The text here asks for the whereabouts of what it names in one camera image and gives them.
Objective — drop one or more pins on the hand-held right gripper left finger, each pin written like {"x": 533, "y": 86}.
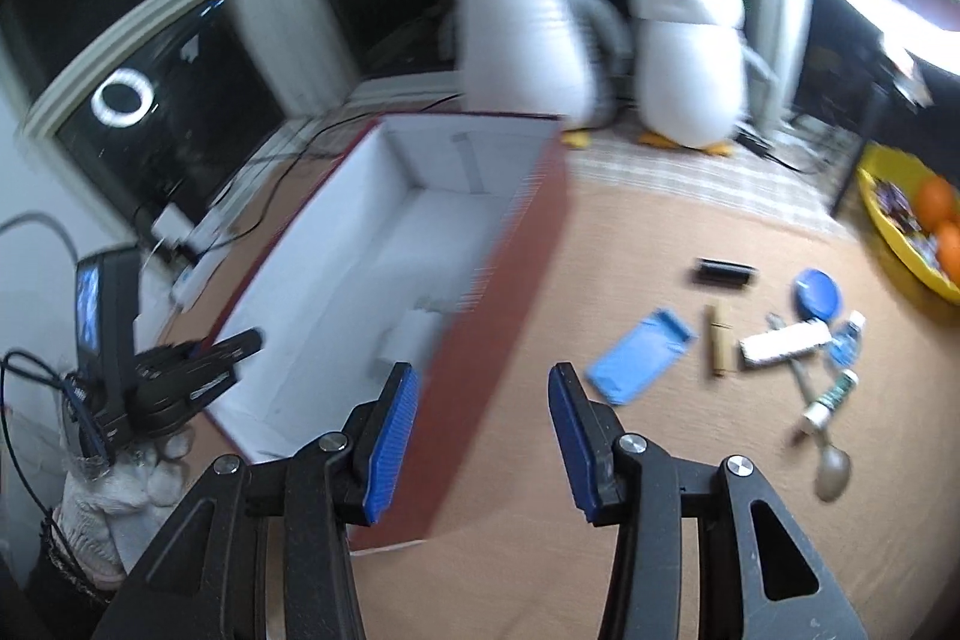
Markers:
{"x": 390, "y": 437}

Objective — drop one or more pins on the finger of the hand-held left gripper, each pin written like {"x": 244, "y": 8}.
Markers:
{"x": 232, "y": 347}
{"x": 187, "y": 396}

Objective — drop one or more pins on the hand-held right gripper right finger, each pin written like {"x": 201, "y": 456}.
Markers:
{"x": 571, "y": 445}

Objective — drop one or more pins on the blue plastic case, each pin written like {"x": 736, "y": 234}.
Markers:
{"x": 637, "y": 356}

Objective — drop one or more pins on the white cardboard box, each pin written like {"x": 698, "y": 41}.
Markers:
{"x": 510, "y": 347}

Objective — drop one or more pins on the black cylinder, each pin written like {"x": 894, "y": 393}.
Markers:
{"x": 724, "y": 274}

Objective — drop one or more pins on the green and white tube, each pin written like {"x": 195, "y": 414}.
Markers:
{"x": 831, "y": 396}

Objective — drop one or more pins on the blue round lid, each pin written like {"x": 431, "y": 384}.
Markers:
{"x": 816, "y": 293}

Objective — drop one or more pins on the person's left hand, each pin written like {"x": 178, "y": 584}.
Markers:
{"x": 105, "y": 497}

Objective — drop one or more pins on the white power strip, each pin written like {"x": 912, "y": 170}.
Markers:
{"x": 196, "y": 269}

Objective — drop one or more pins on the white power adapter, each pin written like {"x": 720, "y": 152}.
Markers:
{"x": 172, "y": 226}

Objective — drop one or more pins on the brown wooden tube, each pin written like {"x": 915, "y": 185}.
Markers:
{"x": 717, "y": 340}

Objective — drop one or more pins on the white stick lighter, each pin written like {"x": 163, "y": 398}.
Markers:
{"x": 784, "y": 341}

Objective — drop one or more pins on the metal spoon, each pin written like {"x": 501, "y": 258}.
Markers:
{"x": 832, "y": 471}

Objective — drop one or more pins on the checkered cloth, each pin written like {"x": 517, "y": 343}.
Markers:
{"x": 675, "y": 183}

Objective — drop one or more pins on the small clear blue bottle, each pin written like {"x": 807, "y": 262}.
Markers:
{"x": 847, "y": 340}

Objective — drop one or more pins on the yellow bowl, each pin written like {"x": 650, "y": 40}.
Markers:
{"x": 892, "y": 250}

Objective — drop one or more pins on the small penguin plush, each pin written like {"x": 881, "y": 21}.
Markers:
{"x": 690, "y": 70}

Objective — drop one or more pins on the pile of wrapped candies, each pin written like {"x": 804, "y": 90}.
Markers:
{"x": 896, "y": 209}

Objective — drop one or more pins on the black light stand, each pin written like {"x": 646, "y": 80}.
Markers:
{"x": 862, "y": 145}

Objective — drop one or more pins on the orange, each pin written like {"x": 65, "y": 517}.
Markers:
{"x": 939, "y": 197}
{"x": 949, "y": 250}

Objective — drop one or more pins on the large penguin plush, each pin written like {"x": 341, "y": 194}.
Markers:
{"x": 525, "y": 18}

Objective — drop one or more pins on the white wall charger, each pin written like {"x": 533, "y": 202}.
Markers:
{"x": 414, "y": 329}

